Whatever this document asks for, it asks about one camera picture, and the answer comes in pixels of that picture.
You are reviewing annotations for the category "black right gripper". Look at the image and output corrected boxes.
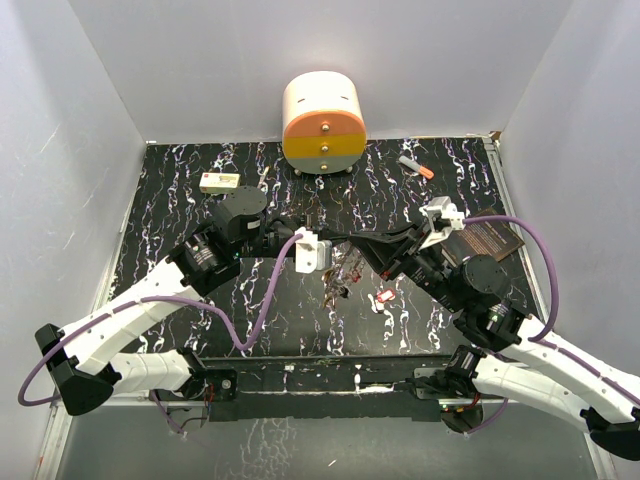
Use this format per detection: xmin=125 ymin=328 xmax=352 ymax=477
xmin=350 ymin=219 xmax=466 ymax=314

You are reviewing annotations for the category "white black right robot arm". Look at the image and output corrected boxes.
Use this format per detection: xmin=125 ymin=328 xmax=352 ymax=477
xmin=349 ymin=224 xmax=639 ymax=461

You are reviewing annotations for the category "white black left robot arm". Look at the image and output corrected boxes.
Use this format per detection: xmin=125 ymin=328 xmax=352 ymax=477
xmin=35 ymin=186 xmax=347 ymax=416

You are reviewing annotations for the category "white small cardboard box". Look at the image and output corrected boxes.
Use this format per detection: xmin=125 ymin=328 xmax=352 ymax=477
xmin=199 ymin=172 xmax=241 ymax=195

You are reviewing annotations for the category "yellow and white pen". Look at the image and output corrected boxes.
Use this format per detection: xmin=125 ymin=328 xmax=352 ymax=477
xmin=257 ymin=166 xmax=270 ymax=189

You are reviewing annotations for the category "orange and grey marker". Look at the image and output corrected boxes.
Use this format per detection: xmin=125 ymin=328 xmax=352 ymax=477
xmin=398 ymin=156 xmax=435 ymax=180

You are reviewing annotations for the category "dark paperback book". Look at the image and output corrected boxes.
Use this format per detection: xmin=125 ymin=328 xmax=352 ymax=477
xmin=441 ymin=222 xmax=524 ymax=266

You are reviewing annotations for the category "round three-colour drawer cabinet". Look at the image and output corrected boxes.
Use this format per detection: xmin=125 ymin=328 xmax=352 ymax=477
xmin=282 ymin=71 xmax=367 ymax=176

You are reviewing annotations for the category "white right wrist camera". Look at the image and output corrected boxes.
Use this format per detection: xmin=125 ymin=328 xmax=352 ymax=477
xmin=419 ymin=196 xmax=466 ymax=250

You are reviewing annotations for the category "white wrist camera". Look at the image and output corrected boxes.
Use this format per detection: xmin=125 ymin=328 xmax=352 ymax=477
xmin=419 ymin=196 xmax=466 ymax=250
xmin=295 ymin=227 xmax=333 ymax=274

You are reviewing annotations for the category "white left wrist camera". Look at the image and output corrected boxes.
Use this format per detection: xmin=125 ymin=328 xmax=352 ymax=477
xmin=295 ymin=227 xmax=333 ymax=274

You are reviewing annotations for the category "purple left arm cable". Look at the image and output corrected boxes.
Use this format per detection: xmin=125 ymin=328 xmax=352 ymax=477
xmin=17 ymin=232 xmax=306 ymax=436

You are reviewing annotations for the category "aluminium frame rail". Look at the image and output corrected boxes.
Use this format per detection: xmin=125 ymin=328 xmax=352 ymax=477
xmin=36 ymin=390 xmax=616 ymax=479

